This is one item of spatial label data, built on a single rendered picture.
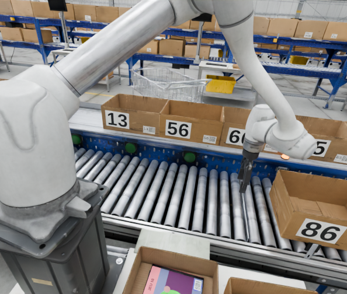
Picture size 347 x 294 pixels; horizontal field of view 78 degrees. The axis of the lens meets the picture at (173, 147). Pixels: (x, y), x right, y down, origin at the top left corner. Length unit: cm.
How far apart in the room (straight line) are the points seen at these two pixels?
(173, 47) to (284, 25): 248
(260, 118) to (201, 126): 47
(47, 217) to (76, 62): 39
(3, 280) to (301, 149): 192
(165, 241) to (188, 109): 96
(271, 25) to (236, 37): 512
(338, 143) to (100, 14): 585
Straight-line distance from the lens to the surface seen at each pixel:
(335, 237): 117
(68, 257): 59
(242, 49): 74
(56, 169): 48
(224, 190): 125
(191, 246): 98
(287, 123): 83
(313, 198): 140
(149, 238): 99
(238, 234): 107
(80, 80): 65
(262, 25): 579
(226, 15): 68
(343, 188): 141
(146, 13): 70
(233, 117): 161
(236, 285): 87
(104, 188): 61
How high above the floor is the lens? 155
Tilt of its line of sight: 31 degrees down
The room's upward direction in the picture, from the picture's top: 4 degrees clockwise
